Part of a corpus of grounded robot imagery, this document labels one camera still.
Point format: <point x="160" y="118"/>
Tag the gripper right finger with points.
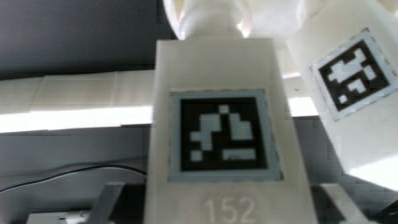
<point x="347" y="207"/>

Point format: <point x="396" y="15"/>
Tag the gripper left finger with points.
<point x="117" y="208"/>

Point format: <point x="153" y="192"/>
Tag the white stool leg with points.
<point x="343" y="48"/>
<point x="226" y="176"/>

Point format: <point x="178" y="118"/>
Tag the white round stool seat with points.
<point x="267" y="16"/>

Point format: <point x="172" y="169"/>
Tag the white front fence wall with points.
<point x="100" y="100"/>

